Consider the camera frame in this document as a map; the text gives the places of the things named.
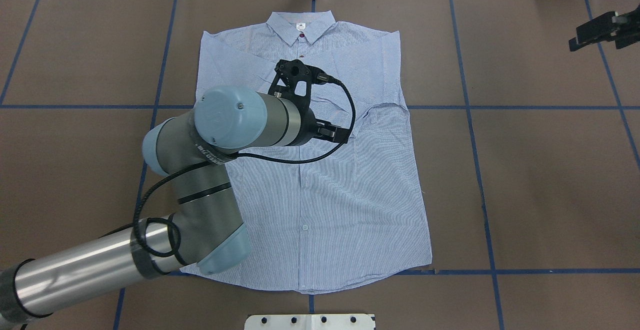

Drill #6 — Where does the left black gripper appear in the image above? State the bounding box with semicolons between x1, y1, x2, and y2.
297;108;351;146

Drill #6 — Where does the light blue striped shirt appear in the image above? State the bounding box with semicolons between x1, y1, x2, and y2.
196;12;432;294

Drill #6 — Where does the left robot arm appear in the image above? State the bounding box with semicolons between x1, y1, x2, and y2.
1;86;355;329

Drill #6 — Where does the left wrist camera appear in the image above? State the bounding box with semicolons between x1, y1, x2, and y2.
267;59;332;101

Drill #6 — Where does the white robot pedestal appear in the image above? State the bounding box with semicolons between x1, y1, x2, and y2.
243;313;377;329

